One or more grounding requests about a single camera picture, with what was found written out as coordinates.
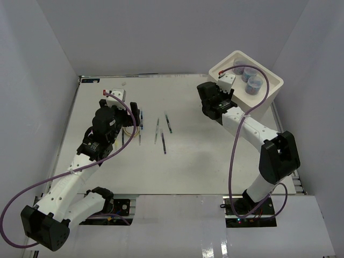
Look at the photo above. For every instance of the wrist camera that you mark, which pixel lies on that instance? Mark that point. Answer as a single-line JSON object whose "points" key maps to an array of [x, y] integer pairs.
{"points": [[111, 97], [226, 81]]}

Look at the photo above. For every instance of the paper clip jar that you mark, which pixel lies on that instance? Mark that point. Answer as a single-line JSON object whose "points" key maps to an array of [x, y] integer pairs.
{"points": [[239, 65], [247, 73], [253, 85]]}

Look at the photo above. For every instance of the white drawer storage box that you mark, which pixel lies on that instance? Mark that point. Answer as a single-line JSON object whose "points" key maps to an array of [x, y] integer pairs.
{"points": [[269, 90]]}

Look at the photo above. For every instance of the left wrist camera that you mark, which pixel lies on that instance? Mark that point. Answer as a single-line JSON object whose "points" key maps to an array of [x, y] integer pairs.
{"points": [[111, 97]]}

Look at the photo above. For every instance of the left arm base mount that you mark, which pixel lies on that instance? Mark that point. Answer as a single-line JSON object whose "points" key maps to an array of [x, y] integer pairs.
{"points": [[122, 210]]}

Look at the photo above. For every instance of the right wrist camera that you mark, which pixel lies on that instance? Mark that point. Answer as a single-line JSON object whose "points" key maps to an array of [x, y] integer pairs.
{"points": [[226, 81]]}

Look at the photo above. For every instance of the blue capped pen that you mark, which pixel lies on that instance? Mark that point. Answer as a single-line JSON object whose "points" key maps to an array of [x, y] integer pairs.
{"points": [[141, 120]]}

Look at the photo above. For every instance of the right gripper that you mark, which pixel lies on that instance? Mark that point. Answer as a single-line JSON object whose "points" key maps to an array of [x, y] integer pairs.
{"points": [[227, 96]]}

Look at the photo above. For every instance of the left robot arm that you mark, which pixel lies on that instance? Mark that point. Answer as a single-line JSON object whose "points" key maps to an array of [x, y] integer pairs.
{"points": [[49, 222]]}

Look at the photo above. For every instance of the dark green pen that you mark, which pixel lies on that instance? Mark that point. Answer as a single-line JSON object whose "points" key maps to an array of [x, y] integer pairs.
{"points": [[168, 122]]}

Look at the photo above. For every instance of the light green pen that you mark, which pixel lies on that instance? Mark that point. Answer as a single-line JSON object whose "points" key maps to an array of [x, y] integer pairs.
{"points": [[156, 130]]}

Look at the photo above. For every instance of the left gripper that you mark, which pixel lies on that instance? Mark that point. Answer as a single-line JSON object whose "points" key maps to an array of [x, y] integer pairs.
{"points": [[128, 121]]}

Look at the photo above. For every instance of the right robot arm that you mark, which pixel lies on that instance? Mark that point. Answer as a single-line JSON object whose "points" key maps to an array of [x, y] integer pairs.
{"points": [[278, 151]]}

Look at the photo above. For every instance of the beige masking tape roll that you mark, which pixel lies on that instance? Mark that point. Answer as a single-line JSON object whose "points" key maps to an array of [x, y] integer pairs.
{"points": [[129, 133]]}

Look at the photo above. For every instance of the white barrel pen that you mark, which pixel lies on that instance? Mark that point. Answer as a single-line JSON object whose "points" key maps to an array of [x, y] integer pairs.
{"points": [[139, 135]]}

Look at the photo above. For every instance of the black pen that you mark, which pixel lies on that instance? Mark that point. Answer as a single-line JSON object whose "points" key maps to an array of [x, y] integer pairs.
{"points": [[122, 137]]}

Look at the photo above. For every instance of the purple pen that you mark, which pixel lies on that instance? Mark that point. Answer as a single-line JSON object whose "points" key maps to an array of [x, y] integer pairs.
{"points": [[163, 141]]}

